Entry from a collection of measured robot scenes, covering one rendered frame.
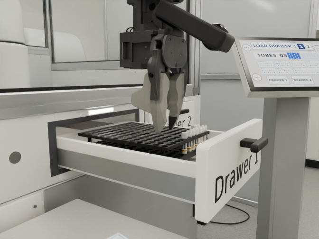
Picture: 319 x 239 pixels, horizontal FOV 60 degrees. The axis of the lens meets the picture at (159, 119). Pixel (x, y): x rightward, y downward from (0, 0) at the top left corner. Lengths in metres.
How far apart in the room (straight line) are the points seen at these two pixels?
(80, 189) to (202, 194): 0.35
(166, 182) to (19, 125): 0.28
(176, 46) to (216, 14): 1.98
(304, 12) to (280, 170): 1.16
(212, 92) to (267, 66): 1.13
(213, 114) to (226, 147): 1.94
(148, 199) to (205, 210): 0.52
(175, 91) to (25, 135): 0.29
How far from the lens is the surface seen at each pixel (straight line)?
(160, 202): 0.96
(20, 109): 0.55
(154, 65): 0.39
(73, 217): 0.56
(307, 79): 1.33
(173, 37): 0.42
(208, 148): 0.37
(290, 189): 1.49
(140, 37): 0.42
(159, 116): 0.41
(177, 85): 0.44
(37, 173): 0.59
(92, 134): 0.59
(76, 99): 0.63
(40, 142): 0.58
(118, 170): 0.49
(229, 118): 2.31
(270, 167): 1.42
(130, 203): 0.82
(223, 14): 2.37
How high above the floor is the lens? 1.02
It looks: 9 degrees down
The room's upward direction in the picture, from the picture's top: straight up
